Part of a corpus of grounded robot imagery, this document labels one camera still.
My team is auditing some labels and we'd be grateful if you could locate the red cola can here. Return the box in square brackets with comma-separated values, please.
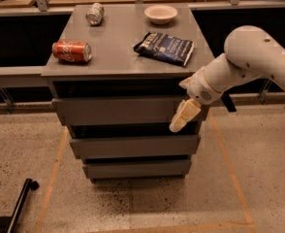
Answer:
[52, 41, 91, 63]

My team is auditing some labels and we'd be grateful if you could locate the white bowl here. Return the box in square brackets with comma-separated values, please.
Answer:
[144, 5, 177, 25]

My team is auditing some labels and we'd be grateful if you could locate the grey metal rail frame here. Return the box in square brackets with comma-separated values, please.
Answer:
[0, 0, 285, 87]

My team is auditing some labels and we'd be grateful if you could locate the grey drawer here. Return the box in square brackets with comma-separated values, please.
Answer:
[52, 95, 186, 126]
[82, 159, 191, 180]
[70, 135, 200, 159]

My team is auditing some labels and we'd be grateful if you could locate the grey drawer cabinet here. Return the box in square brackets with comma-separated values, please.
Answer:
[41, 3, 222, 183]

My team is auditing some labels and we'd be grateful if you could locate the grey bottom drawer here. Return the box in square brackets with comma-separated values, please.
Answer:
[82, 159, 191, 180]

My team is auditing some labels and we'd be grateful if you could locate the grey middle drawer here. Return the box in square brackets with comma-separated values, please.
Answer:
[70, 135, 200, 159]

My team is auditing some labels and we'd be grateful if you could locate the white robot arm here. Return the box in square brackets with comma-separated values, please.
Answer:
[170, 25, 285, 132]

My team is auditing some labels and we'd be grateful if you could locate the dark blue chip bag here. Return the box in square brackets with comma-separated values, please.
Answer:
[133, 32, 194, 67]

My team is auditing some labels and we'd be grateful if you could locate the silver soda can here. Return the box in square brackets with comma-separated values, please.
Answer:
[85, 3, 105, 26]

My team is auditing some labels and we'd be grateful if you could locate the grey top drawer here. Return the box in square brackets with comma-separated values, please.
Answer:
[52, 95, 186, 126]

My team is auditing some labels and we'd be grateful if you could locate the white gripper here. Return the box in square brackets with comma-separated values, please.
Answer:
[169, 67, 222, 133]

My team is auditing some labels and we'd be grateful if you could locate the black chair base leg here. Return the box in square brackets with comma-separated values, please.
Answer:
[0, 179, 40, 233]

